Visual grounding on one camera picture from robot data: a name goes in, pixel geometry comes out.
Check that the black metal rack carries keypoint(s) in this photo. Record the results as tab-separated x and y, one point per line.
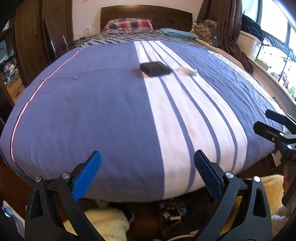
277	55

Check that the teal pillow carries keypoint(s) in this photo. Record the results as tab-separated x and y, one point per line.
178	33

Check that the blue white striped bedspread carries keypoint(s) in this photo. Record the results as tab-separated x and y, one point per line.
146	129

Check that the black white patterned sheet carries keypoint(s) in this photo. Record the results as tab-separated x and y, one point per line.
147	36

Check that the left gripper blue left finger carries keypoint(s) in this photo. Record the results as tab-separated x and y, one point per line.
83	180

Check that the red blue plaid pillow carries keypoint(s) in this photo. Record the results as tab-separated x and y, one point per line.
127	26

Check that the white storage box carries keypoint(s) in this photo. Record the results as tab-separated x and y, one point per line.
249	44

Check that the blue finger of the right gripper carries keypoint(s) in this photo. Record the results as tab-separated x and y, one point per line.
282	119
269	133

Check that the person's right hand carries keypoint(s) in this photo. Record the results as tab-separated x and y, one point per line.
288	186

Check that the dark wooden headboard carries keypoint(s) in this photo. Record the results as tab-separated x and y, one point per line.
161	17

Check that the brown patterned cushion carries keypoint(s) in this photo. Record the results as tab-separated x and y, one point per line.
206	31

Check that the black flat box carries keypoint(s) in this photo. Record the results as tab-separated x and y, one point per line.
154	69

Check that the dark wooden wardrobe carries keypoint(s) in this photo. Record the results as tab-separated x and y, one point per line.
40	32

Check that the brown curtain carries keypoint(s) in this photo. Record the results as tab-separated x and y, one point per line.
228	15

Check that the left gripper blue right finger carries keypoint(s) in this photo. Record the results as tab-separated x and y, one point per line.
211	174

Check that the white yellow tube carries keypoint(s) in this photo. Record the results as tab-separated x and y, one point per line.
186	71

